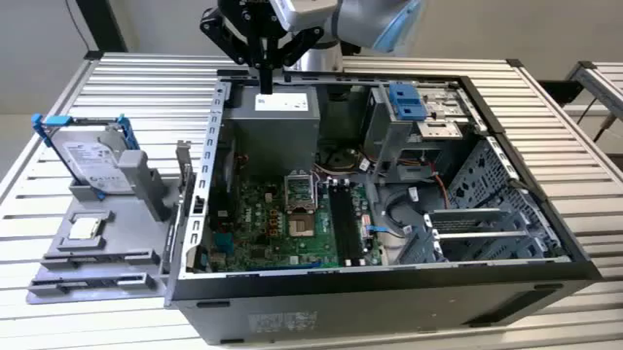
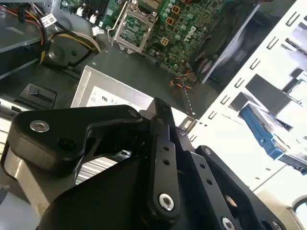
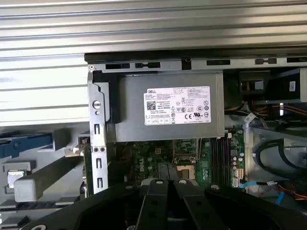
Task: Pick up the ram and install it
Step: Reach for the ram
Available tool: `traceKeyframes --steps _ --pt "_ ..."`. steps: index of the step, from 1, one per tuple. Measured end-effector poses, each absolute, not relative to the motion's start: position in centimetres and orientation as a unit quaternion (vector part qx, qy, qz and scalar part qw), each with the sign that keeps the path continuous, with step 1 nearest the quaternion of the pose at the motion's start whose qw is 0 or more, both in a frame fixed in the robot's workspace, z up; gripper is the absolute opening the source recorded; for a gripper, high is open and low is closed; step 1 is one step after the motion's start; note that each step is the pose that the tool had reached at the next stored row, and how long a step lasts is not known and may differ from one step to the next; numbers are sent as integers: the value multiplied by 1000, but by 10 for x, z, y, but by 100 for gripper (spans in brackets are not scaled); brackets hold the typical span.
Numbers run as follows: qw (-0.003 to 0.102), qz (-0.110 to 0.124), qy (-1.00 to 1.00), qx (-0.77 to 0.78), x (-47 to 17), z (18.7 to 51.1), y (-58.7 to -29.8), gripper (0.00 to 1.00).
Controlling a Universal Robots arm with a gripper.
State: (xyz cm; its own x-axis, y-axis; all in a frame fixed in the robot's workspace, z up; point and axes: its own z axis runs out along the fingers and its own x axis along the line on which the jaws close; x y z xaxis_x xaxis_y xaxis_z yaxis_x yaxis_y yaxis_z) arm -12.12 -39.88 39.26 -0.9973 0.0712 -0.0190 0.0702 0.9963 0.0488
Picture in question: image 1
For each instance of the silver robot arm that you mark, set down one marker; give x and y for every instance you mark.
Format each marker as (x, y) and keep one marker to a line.
(360, 22)

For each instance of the CPU socket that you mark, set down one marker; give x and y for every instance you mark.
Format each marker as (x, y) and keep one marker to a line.
(301, 225)

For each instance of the black case fan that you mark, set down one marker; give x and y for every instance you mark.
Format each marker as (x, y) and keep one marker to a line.
(224, 171)

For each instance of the aluminium slat side table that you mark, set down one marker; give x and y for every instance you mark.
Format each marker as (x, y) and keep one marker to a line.
(603, 84)

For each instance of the black frame bracket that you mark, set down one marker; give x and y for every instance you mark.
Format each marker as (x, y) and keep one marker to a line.
(556, 91)

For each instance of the silver CPU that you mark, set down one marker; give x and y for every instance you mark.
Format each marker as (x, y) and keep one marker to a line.
(84, 228)

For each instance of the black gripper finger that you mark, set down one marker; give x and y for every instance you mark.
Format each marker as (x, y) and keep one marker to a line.
(301, 43)
(225, 38)

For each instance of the green motherboard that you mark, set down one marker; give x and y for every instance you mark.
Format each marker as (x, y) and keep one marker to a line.
(252, 251)

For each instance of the black upright post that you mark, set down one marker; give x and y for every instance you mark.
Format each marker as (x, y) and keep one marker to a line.
(104, 25)

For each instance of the silver disk bay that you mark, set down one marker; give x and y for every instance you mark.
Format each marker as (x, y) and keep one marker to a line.
(467, 218)

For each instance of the blue plastic drive latch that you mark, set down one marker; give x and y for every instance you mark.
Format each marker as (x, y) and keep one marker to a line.
(404, 98)

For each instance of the grey power supply unit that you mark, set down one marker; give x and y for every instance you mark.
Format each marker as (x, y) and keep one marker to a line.
(272, 138)

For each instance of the grey parts rack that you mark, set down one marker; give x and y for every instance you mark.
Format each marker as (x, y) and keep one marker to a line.
(121, 226)

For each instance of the grey metal drive cage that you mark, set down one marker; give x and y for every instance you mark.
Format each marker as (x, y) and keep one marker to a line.
(389, 146)

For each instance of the hard disk in blue carrier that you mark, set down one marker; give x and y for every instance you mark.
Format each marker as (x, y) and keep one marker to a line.
(89, 156)

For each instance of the black PC case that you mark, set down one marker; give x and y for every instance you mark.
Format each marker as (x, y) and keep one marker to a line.
(340, 310)

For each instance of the long blue expansion slot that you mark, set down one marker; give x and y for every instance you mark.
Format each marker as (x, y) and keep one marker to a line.
(281, 269)

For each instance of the RAM slot with white clips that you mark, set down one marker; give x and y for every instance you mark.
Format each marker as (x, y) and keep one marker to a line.
(356, 222)
(344, 222)

